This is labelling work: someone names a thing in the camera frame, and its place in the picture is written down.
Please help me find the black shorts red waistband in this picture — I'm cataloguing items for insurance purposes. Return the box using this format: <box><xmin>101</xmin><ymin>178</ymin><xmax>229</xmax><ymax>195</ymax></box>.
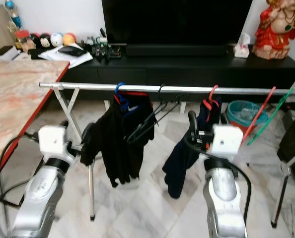
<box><xmin>80</xmin><ymin>92</ymin><xmax>155</xmax><ymax>188</ymax></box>

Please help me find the black pouch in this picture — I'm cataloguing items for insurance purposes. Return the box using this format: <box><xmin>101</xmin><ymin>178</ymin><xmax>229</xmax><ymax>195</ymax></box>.
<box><xmin>58</xmin><ymin>45</ymin><xmax>85</xmax><ymax>57</ymax></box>

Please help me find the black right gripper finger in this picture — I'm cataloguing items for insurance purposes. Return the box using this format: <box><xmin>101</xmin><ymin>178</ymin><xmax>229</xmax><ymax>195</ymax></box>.
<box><xmin>187</xmin><ymin>110</ymin><xmax>200</xmax><ymax>142</ymax></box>

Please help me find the marble pattern folding table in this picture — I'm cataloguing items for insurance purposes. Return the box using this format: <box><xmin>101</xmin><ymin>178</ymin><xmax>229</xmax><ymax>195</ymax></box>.
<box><xmin>0</xmin><ymin>59</ymin><xmax>70</xmax><ymax>189</ymax></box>

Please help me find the black round figure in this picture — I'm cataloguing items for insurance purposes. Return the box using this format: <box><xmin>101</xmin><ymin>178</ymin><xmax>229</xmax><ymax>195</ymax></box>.
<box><xmin>36</xmin><ymin>33</ymin><xmax>52</xmax><ymax>49</ymax></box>

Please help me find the white paper stack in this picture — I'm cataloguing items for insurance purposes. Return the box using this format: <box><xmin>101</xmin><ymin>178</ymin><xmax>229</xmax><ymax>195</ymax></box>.
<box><xmin>38</xmin><ymin>46</ymin><xmax>93</xmax><ymax>68</ymax></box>

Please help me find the black flat television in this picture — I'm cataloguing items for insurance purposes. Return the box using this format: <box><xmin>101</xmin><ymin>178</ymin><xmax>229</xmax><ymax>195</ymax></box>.
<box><xmin>102</xmin><ymin>0</ymin><xmax>253</xmax><ymax>46</ymax></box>

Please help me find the red lid jar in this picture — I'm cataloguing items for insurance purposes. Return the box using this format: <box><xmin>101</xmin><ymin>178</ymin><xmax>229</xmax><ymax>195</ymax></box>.
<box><xmin>16</xmin><ymin>30</ymin><xmax>33</xmax><ymax>52</ymax></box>

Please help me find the silver metal clothes rack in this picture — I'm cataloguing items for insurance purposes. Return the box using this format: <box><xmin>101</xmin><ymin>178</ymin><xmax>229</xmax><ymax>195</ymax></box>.
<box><xmin>39</xmin><ymin>82</ymin><xmax>295</xmax><ymax>229</ymax></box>

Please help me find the white tissue box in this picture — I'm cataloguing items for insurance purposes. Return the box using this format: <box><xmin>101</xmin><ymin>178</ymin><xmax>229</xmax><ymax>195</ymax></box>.
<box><xmin>234</xmin><ymin>33</ymin><xmax>253</xmax><ymax>59</ymax></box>

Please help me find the blue plastic hanger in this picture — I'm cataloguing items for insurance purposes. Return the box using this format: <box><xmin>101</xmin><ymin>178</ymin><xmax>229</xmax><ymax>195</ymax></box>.
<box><xmin>114</xmin><ymin>82</ymin><xmax>132</xmax><ymax>115</ymax></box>

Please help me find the white round figure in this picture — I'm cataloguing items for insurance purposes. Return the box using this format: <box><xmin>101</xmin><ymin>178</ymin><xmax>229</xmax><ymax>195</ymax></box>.
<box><xmin>51</xmin><ymin>33</ymin><xmax>64</xmax><ymax>48</ymax></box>

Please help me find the black soundbar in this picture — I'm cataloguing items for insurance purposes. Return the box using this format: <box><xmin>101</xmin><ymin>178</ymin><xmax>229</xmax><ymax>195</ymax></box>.
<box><xmin>125</xmin><ymin>44</ymin><xmax>230</xmax><ymax>57</ymax></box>

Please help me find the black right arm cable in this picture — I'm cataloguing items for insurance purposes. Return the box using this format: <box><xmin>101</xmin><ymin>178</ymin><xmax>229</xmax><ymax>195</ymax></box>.
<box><xmin>185</xmin><ymin>135</ymin><xmax>253</xmax><ymax>225</ymax></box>

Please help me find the black television console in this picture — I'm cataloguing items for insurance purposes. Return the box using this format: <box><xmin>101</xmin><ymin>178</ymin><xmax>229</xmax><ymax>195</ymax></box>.
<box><xmin>58</xmin><ymin>49</ymin><xmax>295</xmax><ymax>103</ymax></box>

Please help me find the orange round figure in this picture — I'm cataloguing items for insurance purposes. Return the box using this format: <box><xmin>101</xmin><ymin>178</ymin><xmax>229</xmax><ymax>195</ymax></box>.
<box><xmin>63</xmin><ymin>32</ymin><xmax>77</xmax><ymax>47</ymax></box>

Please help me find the black desk organizer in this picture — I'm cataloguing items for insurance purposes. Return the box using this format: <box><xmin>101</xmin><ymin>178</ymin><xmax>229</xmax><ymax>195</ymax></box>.
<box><xmin>85</xmin><ymin>29</ymin><xmax>124</xmax><ymax>60</ymax></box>

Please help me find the navy blue garment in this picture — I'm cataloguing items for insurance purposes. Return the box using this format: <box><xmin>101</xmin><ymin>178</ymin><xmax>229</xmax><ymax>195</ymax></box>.
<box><xmin>162</xmin><ymin>97</ymin><xmax>220</xmax><ymax>199</ymax></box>

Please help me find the black wire hanger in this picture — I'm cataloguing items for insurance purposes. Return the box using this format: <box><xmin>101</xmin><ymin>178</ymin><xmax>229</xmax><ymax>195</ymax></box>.
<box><xmin>127</xmin><ymin>85</ymin><xmax>183</xmax><ymax>145</ymax></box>

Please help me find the orange bin teal liner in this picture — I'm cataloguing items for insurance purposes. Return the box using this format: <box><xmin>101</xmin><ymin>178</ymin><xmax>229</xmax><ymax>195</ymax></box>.
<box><xmin>227</xmin><ymin>100</ymin><xmax>270</xmax><ymax>135</ymax></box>

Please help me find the red gold figurine statue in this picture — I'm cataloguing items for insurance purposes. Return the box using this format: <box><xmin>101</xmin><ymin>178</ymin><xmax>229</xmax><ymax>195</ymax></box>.
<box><xmin>252</xmin><ymin>0</ymin><xmax>295</xmax><ymax>60</ymax></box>

